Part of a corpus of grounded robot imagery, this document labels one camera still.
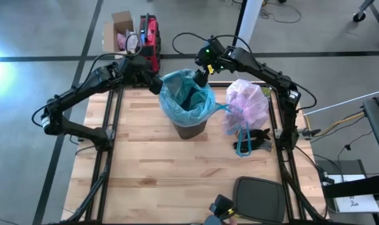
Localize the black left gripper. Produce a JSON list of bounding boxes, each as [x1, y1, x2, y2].
[[118, 55, 164, 95]]

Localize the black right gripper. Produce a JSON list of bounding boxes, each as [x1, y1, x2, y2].
[[194, 39, 237, 88]]

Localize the light blue trash bag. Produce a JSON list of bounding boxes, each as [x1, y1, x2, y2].
[[159, 68, 231, 128]]

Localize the pink trash bag blue drawstring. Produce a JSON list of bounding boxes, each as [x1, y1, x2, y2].
[[222, 78, 271, 158]]

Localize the dark plastic trash bin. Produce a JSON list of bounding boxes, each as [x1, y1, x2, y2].
[[172, 118, 209, 141]]

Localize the red and black toolbox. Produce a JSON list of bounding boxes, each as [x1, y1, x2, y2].
[[138, 14, 161, 74]]

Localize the clear pink plastic packaging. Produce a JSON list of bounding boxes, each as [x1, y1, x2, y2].
[[116, 31, 137, 53]]

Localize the open cardboard box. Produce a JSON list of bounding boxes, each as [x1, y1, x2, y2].
[[102, 11, 137, 54]]

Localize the white round pillar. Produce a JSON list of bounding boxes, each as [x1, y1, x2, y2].
[[235, 0, 264, 48]]

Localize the black work glove grey cuff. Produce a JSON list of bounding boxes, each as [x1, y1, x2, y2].
[[232, 139, 273, 154], [239, 127, 271, 141]]

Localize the dark grey bin lid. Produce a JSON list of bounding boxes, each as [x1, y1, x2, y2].
[[232, 176, 286, 223]]

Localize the black caster wheel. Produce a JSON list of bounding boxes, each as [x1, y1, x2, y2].
[[353, 0, 376, 23]]

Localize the black side table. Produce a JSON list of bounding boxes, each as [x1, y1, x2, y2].
[[363, 93, 379, 163]]

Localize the black beam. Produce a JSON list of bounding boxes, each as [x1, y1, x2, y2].
[[322, 173, 379, 199]]

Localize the white paper sheet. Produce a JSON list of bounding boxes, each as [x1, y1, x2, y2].
[[328, 174, 379, 214]]

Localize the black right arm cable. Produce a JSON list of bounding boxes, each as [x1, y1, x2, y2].
[[172, 32, 253, 57]]

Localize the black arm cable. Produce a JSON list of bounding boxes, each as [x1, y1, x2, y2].
[[31, 32, 143, 126], [172, 32, 253, 57]]

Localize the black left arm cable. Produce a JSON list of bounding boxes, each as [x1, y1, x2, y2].
[[31, 32, 143, 126]]

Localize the black floor cable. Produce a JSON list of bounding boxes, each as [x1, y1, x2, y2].
[[260, 0, 302, 24]]

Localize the yellow cable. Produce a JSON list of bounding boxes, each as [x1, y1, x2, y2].
[[305, 111, 365, 138]]

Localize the white cable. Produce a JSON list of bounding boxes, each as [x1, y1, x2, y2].
[[303, 88, 379, 116]]

